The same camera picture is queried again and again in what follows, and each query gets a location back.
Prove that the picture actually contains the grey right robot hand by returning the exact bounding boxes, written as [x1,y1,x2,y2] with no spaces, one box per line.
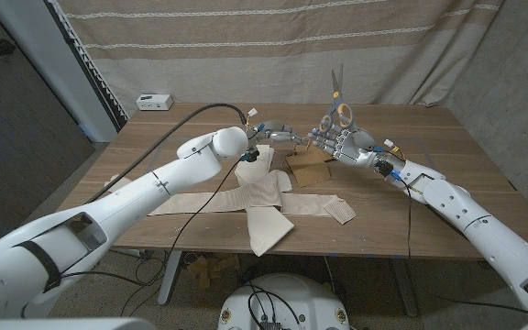
[308,126,383,169]

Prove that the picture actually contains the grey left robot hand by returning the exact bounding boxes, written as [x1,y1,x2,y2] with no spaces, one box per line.
[247,119,310,152]

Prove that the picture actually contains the brown paper bag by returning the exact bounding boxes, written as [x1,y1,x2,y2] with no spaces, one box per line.
[282,141,334,188]

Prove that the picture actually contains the grey yellow scissors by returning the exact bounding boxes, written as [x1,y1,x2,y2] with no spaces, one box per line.
[318,62,356,135]

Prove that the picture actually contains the cream cloth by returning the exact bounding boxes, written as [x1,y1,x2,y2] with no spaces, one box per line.
[235,144,296,258]

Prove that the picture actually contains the long ribbed beige cloth strip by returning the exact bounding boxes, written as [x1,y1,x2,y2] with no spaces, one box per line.
[148,181,358,226]

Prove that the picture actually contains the small beige cloth scrap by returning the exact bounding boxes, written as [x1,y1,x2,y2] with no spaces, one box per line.
[104,173,127,194]

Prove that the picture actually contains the beige striped backdrop curtain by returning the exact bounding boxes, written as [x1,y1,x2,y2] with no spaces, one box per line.
[55,0,506,118]

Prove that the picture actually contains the white power strip box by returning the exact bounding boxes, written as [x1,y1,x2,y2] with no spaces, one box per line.
[136,93,175,112]

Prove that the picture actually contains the grey table leg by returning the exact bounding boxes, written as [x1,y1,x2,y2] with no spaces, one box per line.
[390,258,419,318]
[157,250,183,307]

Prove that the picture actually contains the cardboard scraps pile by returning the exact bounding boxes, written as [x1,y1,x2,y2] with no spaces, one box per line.
[185,255,242,291]

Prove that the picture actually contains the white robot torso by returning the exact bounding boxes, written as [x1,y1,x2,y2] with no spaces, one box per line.
[217,273,351,330]

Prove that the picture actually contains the dark grey door panel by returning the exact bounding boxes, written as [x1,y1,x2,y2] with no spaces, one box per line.
[0,0,96,230]

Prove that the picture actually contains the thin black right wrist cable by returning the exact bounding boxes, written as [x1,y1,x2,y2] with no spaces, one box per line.
[396,176,528,320]

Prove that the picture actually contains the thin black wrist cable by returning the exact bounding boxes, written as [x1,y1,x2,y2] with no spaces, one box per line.
[396,176,528,320]
[61,158,247,317]

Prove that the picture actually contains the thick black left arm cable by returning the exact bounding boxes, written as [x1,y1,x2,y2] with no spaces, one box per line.
[84,103,249,205]

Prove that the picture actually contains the thin black left wrist cable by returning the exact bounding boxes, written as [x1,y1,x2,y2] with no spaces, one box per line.
[61,158,247,317]

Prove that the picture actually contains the black torso cable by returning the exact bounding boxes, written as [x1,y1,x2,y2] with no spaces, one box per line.
[244,282,303,330]

